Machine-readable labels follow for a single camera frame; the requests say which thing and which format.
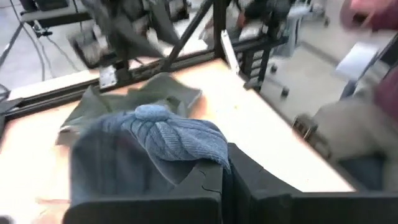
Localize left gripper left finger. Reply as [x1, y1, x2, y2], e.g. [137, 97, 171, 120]
[63, 159, 224, 224]

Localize person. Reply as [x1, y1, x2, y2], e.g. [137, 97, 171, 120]
[310, 0, 398, 192]

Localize rolling chair base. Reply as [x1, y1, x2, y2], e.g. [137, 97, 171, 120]
[261, 46, 292, 98]

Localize blue corduroy baseball cap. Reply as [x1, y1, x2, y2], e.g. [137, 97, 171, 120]
[70, 104, 233, 208]

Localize white frame bracket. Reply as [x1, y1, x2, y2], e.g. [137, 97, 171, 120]
[221, 29, 241, 74]

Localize white sheet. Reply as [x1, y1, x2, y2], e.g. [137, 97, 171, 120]
[335, 40, 389, 82]

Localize grey metal mounting plate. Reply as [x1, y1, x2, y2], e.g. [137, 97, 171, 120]
[98, 64, 118, 90]

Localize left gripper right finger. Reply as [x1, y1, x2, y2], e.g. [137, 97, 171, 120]
[228, 142, 398, 224]

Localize black aluminium table frame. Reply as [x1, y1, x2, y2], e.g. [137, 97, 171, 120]
[0, 0, 290, 124]

